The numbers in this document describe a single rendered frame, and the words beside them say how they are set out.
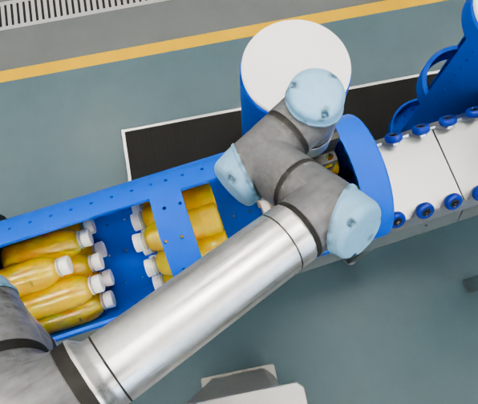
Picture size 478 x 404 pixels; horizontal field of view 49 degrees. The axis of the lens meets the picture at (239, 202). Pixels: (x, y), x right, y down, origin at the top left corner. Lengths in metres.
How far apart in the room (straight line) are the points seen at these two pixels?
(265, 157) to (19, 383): 0.36
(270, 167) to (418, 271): 1.77
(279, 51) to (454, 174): 0.55
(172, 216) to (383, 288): 1.42
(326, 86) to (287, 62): 0.70
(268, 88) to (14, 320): 0.92
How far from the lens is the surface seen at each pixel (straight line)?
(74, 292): 1.16
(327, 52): 1.40
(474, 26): 1.56
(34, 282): 1.15
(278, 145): 0.65
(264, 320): 2.22
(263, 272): 0.54
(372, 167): 1.07
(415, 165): 1.44
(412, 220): 1.39
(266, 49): 1.39
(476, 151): 1.50
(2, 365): 0.54
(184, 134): 2.26
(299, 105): 0.66
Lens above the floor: 2.22
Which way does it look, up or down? 75 degrees down
